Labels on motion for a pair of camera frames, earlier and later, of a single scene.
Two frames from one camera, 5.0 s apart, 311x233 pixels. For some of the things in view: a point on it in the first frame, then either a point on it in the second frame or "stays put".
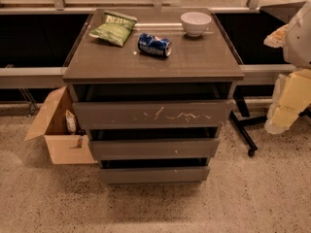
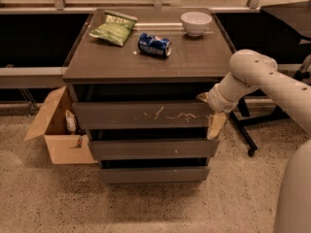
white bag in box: [71, 122] stays put
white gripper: [299, 46] → [216, 101]
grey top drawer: [153, 115] stays put
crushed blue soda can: [155, 44] stays put
